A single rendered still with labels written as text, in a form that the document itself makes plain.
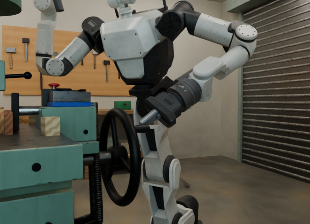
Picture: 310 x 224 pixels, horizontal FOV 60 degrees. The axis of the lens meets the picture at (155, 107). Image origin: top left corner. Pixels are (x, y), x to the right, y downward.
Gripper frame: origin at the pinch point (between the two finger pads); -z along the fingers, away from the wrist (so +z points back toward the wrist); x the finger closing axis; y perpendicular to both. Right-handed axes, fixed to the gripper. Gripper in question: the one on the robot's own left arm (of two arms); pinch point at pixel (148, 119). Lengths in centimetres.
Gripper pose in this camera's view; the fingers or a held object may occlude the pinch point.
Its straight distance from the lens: 79.1
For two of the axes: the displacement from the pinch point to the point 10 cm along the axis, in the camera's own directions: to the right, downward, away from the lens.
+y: -0.7, -6.8, -7.3
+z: 7.6, -5.1, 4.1
